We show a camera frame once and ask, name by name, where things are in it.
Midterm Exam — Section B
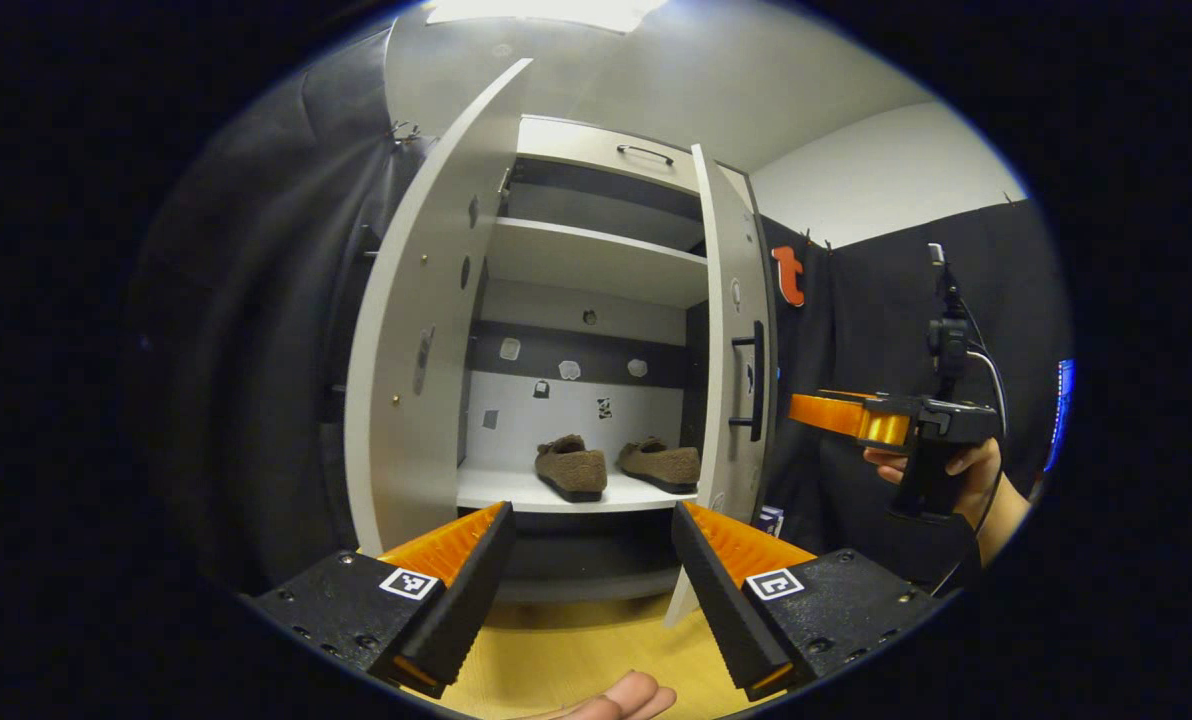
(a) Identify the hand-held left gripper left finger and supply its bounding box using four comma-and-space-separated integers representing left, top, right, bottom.
246, 500, 518, 700

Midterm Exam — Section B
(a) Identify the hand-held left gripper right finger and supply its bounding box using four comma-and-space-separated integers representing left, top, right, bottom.
670, 499, 942, 702

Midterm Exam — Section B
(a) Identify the white cabinet door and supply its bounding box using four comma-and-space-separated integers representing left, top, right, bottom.
344, 57, 535, 558
663, 143, 779, 629

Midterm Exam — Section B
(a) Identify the brown fuzzy shoe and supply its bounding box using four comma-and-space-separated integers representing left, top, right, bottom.
617, 436, 702, 495
534, 433, 609, 504

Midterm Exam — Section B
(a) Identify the white shoe cabinet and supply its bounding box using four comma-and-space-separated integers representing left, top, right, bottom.
456, 113, 757, 606

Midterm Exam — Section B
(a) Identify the white cabinet shelf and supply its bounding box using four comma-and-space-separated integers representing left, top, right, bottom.
486, 216, 709, 309

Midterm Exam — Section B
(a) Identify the white cabinet drawer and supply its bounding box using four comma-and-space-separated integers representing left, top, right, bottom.
516, 113, 757, 211

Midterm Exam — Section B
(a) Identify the blue lit panel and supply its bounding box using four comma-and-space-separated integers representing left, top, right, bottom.
1044, 358, 1075, 473

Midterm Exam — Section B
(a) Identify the ceiling light panel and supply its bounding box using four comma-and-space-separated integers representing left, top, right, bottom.
424, 0, 669, 34

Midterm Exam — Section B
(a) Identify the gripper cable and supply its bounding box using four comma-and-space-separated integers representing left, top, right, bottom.
931, 345, 1009, 601

